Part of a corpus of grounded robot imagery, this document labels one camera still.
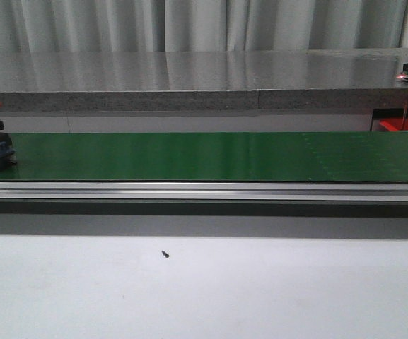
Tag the red plastic tray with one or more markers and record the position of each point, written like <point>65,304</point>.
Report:
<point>394,124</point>

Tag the green conveyor belt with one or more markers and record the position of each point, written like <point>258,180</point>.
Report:
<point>211,157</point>

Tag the grey stone counter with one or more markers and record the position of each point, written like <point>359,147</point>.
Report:
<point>173,81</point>

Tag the grey curtain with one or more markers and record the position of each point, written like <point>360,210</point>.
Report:
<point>199,26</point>

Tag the aluminium conveyor frame rail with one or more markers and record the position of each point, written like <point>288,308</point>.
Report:
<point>200,198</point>

